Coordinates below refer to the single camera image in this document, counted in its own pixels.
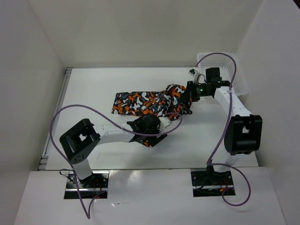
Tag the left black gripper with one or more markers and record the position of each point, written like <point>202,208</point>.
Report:
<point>153,140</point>

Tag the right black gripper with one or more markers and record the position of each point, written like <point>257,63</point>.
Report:
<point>186,97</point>

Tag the orange camouflage shorts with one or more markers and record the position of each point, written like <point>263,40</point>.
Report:
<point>160,103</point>

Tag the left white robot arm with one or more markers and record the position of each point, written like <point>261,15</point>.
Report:
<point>81,139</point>

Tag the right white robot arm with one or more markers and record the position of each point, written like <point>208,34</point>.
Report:
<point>243,129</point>

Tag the white perforated plastic basket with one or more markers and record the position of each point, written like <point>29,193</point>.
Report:
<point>227,68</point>

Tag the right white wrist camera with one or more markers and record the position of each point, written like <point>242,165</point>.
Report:
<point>194,72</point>

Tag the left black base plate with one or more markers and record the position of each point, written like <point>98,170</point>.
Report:
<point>97,187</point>

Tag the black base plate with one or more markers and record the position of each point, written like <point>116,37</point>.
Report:
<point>97,187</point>
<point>211,184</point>

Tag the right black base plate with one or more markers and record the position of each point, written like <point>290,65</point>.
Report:
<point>211,184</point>

